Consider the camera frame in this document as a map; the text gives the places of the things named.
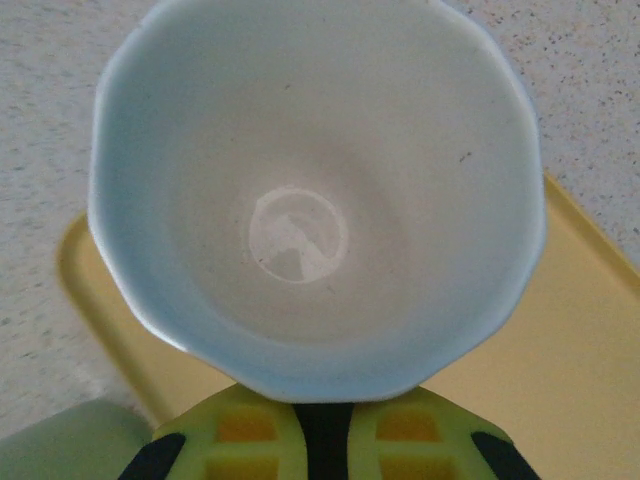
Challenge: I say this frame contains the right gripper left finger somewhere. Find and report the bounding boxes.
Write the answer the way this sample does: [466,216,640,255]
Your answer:
[122,384,307,480]

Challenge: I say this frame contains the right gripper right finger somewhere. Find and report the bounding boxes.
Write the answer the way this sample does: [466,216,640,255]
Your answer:
[347,387,544,480]

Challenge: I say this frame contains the light green mug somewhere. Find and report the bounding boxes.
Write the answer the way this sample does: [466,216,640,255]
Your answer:
[0,398,156,480]

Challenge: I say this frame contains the white ceramic mug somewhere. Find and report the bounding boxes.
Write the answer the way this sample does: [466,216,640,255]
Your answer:
[87,0,547,405]

